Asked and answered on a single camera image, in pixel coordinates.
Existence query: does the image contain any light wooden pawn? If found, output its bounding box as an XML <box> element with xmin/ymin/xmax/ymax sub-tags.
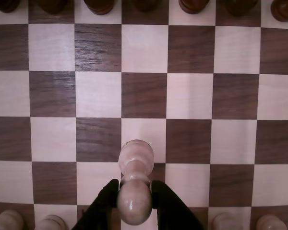
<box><xmin>117</xmin><ymin>139</ymin><xmax>155</xmax><ymax>226</ymax></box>
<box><xmin>0</xmin><ymin>209</ymin><xmax>24</xmax><ymax>230</ymax></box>
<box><xmin>211</xmin><ymin>212</ymin><xmax>243</xmax><ymax>230</ymax></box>
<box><xmin>35</xmin><ymin>214</ymin><xmax>68</xmax><ymax>230</ymax></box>
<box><xmin>256</xmin><ymin>214</ymin><xmax>288</xmax><ymax>230</ymax></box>

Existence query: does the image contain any wooden chessboard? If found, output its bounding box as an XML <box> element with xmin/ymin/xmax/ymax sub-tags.
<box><xmin>0</xmin><ymin>0</ymin><xmax>288</xmax><ymax>230</ymax></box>

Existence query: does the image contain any dark wooden pawn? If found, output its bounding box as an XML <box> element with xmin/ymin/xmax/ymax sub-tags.
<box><xmin>0</xmin><ymin>0</ymin><xmax>23</xmax><ymax>13</ymax></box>
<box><xmin>34</xmin><ymin>0</ymin><xmax>68</xmax><ymax>15</ymax></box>
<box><xmin>270</xmin><ymin>0</ymin><xmax>288</xmax><ymax>23</ymax></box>
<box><xmin>131</xmin><ymin>0</ymin><xmax>164</xmax><ymax>13</ymax></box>
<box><xmin>223</xmin><ymin>0</ymin><xmax>259</xmax><ymax>17</ymax></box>
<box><xmin>83</xmin><ymin>0</ymin><xmax>115</xmax><ymax>15</ymax></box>
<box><xmin>178</xmin><ymin>0</ymin><xmax>211</xmax><ymax>14</ymax></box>

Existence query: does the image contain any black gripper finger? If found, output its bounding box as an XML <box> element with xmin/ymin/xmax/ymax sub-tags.
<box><xmin>150</xmin><ymin>180</ymin><xmax>205</xmax><ymax>230</ymax></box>
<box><xmin>71</xmin><ymin>179</ymin><xmax>120</xmax><ymax>230</ymax></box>

